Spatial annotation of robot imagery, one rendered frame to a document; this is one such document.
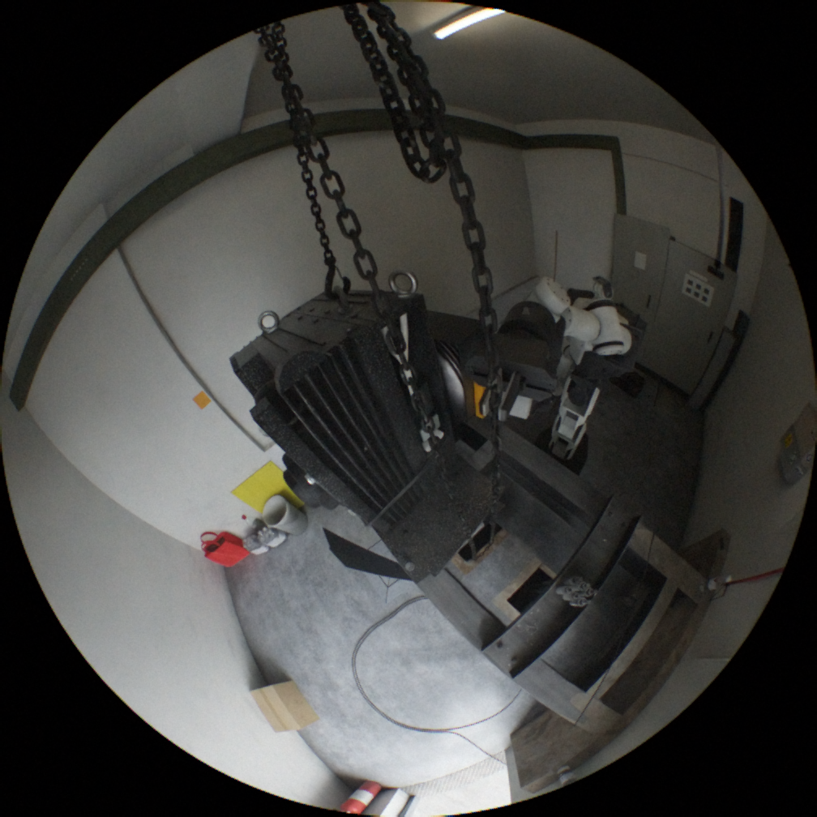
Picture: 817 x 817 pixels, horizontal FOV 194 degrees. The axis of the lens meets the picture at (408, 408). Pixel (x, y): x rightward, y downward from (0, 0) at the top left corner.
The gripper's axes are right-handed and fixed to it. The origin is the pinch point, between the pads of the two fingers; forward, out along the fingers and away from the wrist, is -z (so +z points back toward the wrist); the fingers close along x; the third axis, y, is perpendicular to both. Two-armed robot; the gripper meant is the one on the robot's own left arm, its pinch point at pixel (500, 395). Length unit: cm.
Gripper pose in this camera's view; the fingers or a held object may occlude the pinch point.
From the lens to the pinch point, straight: 29.7
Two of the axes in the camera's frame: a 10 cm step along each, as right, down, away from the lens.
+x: 7.9, 2.5, -5.6
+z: 5.5, -7.1, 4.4
